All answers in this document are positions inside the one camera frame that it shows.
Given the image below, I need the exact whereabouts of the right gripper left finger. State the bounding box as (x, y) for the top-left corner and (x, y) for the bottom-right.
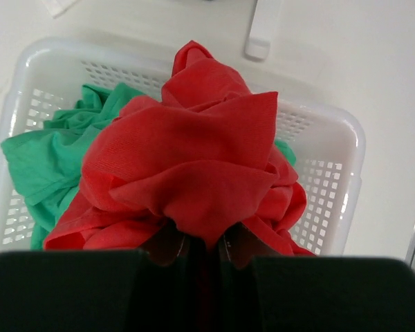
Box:
(140, 221), (190, 266)

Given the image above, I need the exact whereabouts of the red tank top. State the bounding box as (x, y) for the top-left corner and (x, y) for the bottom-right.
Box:
(43, 41), (306, 255)

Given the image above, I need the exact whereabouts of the green tank top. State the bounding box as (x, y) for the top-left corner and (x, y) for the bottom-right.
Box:
(0, 82), (297, 250)

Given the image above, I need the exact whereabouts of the white plastic basket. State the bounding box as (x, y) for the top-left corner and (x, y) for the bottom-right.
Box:
(0, 38), (366, 255)

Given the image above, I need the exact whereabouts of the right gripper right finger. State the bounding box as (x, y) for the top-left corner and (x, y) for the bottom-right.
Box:
(218, 223), (266, 269)

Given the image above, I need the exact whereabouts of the white clothes rack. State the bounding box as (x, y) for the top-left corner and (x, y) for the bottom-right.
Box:
(244, 0), (282, 61)

